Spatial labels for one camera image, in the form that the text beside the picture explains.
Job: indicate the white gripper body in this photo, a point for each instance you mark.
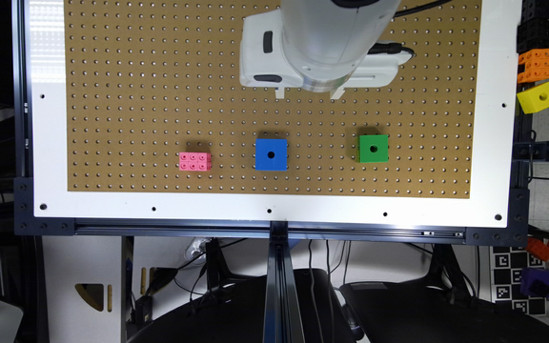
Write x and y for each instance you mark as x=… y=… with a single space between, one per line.
x=319 y=49

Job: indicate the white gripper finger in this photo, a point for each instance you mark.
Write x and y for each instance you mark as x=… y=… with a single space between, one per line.
x=279 y=93
x=337 y=93

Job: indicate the green block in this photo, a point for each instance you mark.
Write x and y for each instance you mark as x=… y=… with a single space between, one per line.
x=373 y=148

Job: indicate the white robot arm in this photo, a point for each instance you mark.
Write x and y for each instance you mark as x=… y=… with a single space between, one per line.
x=321 y=46

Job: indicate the blue block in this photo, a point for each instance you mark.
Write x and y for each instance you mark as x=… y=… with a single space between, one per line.
x=271 y=155

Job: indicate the pink brick block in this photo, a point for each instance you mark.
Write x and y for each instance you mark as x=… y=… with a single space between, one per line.
x=194 y=161

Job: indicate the yellow block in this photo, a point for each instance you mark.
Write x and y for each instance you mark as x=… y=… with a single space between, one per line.
x=535 y=99

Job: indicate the purple block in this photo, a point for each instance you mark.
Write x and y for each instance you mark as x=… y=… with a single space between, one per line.
x=534 y=282

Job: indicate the brown pegboard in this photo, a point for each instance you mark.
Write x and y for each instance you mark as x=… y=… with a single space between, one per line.
x=147 y=80

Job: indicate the black brick stack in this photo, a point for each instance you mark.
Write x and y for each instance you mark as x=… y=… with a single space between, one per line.
x=533 y=30

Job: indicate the left black chair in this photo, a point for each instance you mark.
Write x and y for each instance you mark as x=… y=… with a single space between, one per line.
x=240 y=317

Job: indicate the black chair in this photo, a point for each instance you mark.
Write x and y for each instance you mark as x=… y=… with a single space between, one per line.
x=240 y=317
x=408 y=313

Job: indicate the right black chair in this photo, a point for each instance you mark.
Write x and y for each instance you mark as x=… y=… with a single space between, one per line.
x=408 y=313

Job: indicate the fiducial marker sheet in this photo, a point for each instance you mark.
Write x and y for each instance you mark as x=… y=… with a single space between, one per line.
x=506 y=265

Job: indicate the white cabinet panel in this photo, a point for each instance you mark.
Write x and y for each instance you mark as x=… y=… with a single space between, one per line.
x=84 y=285

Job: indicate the white board frame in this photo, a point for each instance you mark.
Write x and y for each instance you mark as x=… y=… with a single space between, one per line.
x=486 y=206

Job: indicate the black aluminium frame rail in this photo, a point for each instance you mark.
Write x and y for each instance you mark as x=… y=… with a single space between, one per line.
x=514 y=234

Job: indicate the black vertical frame post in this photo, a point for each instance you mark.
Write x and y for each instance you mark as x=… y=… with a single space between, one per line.
x=282 y=316

